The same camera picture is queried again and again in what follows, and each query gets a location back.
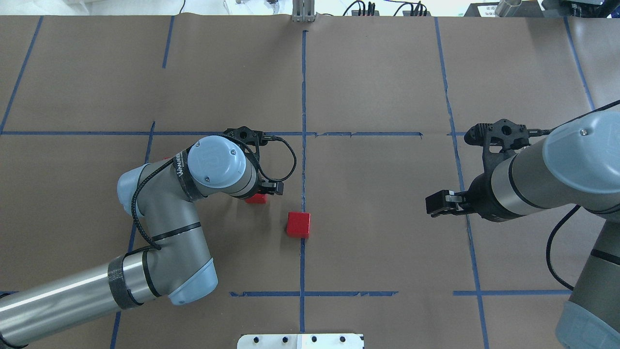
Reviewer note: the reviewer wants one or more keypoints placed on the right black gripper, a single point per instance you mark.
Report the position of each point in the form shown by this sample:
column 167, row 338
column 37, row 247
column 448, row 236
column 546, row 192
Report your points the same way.
column 480, row 198

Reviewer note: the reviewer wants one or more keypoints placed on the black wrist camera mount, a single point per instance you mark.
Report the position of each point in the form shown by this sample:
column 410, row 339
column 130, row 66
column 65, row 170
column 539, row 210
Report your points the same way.
column 500, row 140
column 249, row 139

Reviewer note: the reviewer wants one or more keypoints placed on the white metal base plate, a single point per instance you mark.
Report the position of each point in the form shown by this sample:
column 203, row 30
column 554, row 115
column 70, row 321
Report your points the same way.
column 302, row 341

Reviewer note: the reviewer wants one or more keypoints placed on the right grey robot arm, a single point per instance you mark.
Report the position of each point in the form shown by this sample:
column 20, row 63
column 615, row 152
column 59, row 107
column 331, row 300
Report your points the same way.
column 526, row 171

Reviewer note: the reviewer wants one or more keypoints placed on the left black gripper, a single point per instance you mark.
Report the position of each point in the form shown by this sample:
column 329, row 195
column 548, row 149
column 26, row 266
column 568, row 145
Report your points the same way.
column 274, row 187

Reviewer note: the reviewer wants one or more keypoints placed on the grey aluminium post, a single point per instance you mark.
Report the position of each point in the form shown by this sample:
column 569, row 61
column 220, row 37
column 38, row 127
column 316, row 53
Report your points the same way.
column 303, row 11

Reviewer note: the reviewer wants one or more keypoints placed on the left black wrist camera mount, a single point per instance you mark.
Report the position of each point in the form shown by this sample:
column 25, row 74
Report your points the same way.
column 249, row 139

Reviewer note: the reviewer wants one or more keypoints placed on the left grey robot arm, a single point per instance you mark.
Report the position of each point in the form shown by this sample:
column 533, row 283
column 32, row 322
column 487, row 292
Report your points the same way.
column 176, row 261

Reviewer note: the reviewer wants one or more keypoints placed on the red cube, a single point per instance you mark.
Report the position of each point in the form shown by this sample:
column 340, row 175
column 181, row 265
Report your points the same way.
column 298, row 225
column 258, row 198

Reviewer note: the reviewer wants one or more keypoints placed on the silver metal cylinder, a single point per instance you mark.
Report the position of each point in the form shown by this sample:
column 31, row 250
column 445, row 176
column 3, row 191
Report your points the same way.
column 507, row 8

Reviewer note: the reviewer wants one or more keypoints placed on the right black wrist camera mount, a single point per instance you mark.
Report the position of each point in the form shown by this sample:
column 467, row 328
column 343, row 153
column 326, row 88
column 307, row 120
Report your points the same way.
column 500, row 140

